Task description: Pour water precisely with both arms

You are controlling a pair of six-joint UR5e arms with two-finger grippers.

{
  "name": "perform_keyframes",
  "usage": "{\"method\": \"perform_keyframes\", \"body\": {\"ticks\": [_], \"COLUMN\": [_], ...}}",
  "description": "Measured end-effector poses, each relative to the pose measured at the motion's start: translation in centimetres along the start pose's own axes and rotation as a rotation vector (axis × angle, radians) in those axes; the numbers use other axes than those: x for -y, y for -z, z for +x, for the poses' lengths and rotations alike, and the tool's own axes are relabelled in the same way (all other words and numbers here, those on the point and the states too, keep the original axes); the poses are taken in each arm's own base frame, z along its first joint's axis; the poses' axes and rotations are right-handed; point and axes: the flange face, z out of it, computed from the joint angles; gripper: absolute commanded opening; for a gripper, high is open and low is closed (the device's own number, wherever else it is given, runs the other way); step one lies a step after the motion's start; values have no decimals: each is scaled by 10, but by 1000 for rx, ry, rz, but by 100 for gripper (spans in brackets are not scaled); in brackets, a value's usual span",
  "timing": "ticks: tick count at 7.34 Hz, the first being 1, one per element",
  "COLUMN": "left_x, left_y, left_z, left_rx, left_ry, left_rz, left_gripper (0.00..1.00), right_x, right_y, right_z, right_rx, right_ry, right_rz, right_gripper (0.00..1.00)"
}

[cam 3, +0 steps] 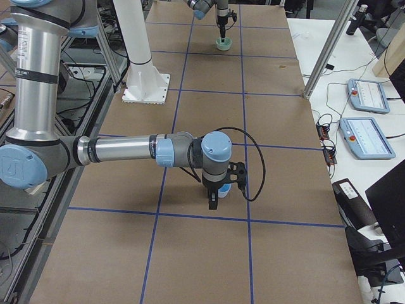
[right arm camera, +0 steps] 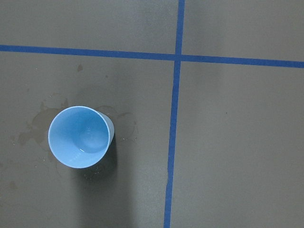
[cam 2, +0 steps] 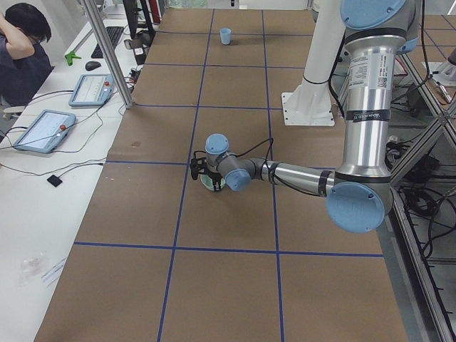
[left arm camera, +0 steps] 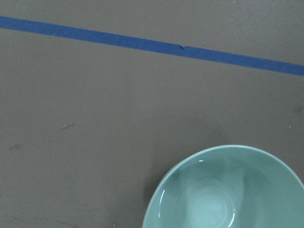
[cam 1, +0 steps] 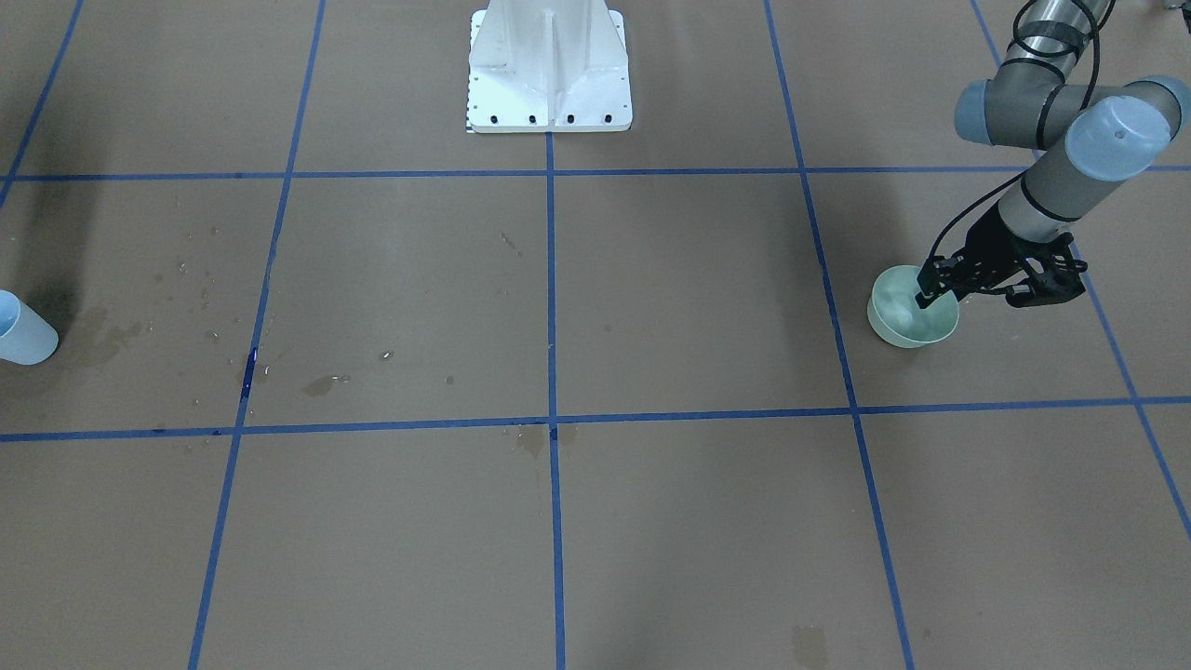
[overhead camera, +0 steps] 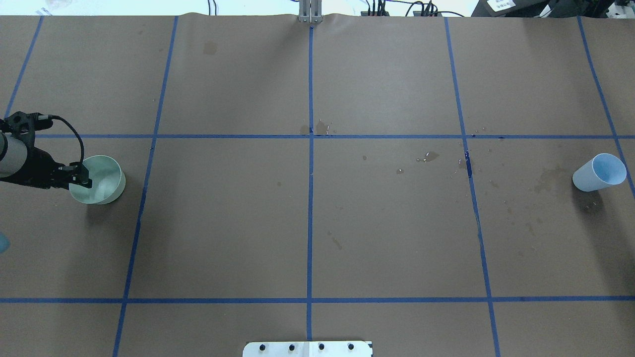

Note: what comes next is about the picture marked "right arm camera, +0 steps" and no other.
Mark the light blue plastic cup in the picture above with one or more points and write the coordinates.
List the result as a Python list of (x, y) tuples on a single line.
[(80, 136)]

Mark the brown paper table cover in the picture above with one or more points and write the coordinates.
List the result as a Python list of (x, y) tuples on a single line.
[(207, 101)]

